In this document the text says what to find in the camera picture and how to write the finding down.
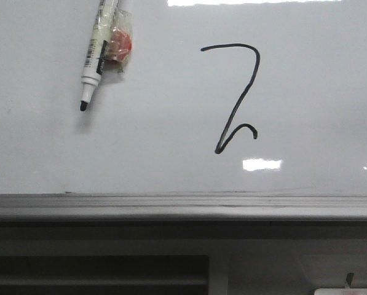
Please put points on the white glossy whiteboard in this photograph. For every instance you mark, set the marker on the white glossy whiteboard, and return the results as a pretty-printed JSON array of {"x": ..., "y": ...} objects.
[{"x": 255, "y": 97}]

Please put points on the red magnet taped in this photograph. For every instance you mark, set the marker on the red magnet taped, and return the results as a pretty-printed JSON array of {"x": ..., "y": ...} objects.
[{"x": 120, "y": 45}]

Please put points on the white dry-erase marker black tip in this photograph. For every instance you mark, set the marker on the white dry-erase marker black tip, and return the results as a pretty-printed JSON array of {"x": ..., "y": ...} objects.
[{"x": 97, "y": 50}]

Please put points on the small white box red label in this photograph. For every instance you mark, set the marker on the small white box red label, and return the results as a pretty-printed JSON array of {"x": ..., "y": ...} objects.
[{"x": 341, "y": 291}]

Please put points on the grey aluminium whiteboard tray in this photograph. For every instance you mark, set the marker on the grey aluminium whiteboard tray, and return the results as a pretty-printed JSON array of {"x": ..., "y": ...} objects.
[{"x": 194, "y": 207}]

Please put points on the small dark metal clip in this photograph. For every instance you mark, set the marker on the small dark metal clip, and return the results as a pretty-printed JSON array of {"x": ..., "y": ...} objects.
[{"x": 348, "y": 280}]

